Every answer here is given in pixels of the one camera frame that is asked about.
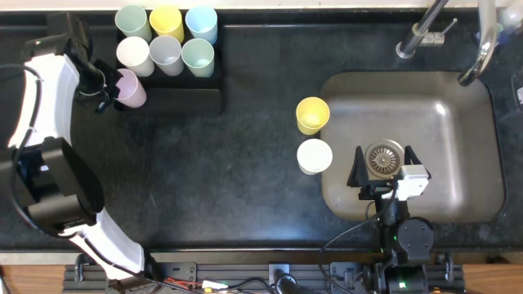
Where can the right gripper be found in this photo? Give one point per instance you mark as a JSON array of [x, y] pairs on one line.
[[374, 192]]

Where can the white cup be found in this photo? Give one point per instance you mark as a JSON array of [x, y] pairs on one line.
[[133, 53], [314, 156]]

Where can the yellow cup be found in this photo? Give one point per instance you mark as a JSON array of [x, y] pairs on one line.
[[165, 20], [312, 114]]

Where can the pink cup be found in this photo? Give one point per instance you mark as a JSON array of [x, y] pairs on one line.
[[132, 92]]

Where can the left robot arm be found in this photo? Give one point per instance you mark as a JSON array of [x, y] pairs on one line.
[[53, 94]]

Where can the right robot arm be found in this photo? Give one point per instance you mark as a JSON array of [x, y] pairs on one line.
[[414, 239]]

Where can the steel sink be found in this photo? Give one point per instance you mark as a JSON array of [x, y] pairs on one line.
[[449, 122]]

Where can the steel tap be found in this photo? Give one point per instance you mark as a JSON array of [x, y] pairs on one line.
[[488, 41]]

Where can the blue soap bottle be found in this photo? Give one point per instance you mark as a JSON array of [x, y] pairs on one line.
[[511, 16]]

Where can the black tray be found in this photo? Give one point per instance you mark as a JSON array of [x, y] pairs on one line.
[[184, 102]]

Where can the green cup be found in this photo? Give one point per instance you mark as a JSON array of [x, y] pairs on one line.
[[131, 20], [198, 55]]

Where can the blue cup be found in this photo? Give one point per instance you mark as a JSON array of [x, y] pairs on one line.
[[201, 22]]

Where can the grey cup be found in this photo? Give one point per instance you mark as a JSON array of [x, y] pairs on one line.
[[165, 52]]

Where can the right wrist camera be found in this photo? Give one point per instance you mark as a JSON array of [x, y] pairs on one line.
[[412, 181]]

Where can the mounting rail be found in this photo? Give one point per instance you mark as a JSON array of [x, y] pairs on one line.
[[245, 277]]

